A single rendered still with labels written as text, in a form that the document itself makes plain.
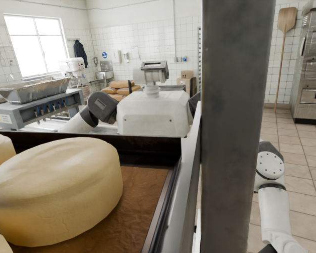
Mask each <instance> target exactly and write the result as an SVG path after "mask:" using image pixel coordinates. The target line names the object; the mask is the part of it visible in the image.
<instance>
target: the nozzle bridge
mask: <svg viewBox="0 0 316 253"><path fill-rule="evenodd" d="M60 98H61V99H60ZM66 98H67V99H66ZM61 100H62V102H61ZM63 100H65V102H66V103H67V100H68V103H67V104H66V107H64V104H62V103H63ZM55 101H56V102H57V107H56V102H55ZM49 102H50V103H49ZM58 102H59V103H60V105H62V106H61V109H59V107H58ZM43 104H44V105H43ZM50 104H51V106H50ZM52 104H54V106H55V107H56V111H54V110H53V107H52V106H53V105H52ZM84 104H85V101H84V96H83V91H82V89H67V90H66V92H63V93H60V94H56V95H53V96H49V97H46V98H42V99H39V100H35V101H32V102H28V103H25V104H11V103H9V102H6V103H2V104H0V127H2V129H3V131H17V130H20V129H22V128H24V127H25V126H26V125H29V124H32V123H34V122H37V121H39V120H42V119H45V118H47V117H50V116H53V115H55V114H58V113H61V112H63V111H66V110H69V114H70V118H72V117H74V116H75V115H76V114H77V113H78V112H79V107H78V106H79V105H84ZM47 105H48V107H49V109H50V108H51V109H50V113H48V112H47ZM36 106H37V107H38V109H39V113H38V109H37V107H36ZM44 106H45V109H44ZM40 107H42V109H43V111H44V110H45V112H44V115H42V114H41V109H40ZM34 109H35V110H36V112H37V113H38V117H35V114H34Z"/></svg>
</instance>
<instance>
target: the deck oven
mask: <svg viewBox="0 0 316 253"><path fill-rule="evenodd" d="M301 16H303V20H302V26H301V32H300V38H299V44H298V51H297V57H296V63H295V69H294V75H293V81H292V87H291V93H290V99H289V106H290V111H291V114H292V117H293V121H294V123H298V124H311V125H316V0H310V1H309V2H308V3H307V4H305V5H304V6H303V7H302V13H301ZM304 37H305V42H304V47H303V52H302V56H300V47H301V44H302V41H303V38H304Z"/></svg>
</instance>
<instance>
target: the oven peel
mask: <svg viewBox="0 0 316 253"><path fill-rule="evenodd" d="M295 17H296V7H289V8H281V9H280V10H279V13H278V22H277V28H278V29H280V30H281V31H282V32H283V33H284V36H283V44H282V53H281V62H280V70H279V78H278V85H277V93H276V100H275V107H274V111H276V105H277V98H278V91H279V83H280V76H281V68H282V60H283V51H284V43H285V34H286V32H287V31H288V30H290V29H291V28H292V27H293V26H294V24H295Z"/></svg>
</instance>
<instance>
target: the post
mask: <svg viewBox="0 0 316 253"><path fill-rule="evenodd" d="M275 6H276V0H201V190H200V253H246V252H247V244H248V235H249V226H250V218H251V209H252V201H253V192H254V184H255V176H256V167H257V159H258V150H259V142H260V133H261V125H262V117H263V108H264V100H265V91H266V83H267V74H268V65H269V57H270V49H271V40H272V32H273V23H274V15H275Z"/></svg>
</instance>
